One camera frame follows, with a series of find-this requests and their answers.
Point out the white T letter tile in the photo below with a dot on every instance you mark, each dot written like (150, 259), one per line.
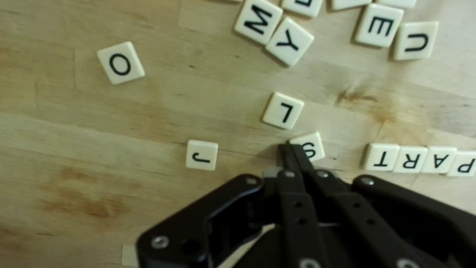
(381, 156)

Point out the white J letter tile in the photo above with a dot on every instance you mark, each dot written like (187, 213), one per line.
(201, 155)

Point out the white O letter tile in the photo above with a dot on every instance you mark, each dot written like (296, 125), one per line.
(120, 62)

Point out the white S letter tile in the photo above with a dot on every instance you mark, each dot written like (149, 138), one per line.
(311, 143)

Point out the white M letter tile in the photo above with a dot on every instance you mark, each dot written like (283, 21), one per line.
(257, 19)

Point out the white U letter tile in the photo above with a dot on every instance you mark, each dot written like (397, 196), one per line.
(415, 40)

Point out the white E letter tile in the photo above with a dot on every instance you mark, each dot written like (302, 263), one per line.
(378, 25)

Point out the white P letter tile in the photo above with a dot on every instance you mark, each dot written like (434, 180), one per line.
(463, 164)

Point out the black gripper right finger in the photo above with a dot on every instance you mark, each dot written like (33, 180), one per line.
(363, 234)

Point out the white L letter tile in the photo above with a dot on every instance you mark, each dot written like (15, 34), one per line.
(283, 110)

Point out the white A letter tile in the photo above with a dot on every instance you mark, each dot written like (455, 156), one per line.
(439, 159)

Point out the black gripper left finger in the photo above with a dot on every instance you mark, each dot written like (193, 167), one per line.
(302, 241)

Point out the white R letter tile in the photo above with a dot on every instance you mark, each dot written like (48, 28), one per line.
(411, 159)

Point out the white Y letter tile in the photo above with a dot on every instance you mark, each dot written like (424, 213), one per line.
(289, 42)

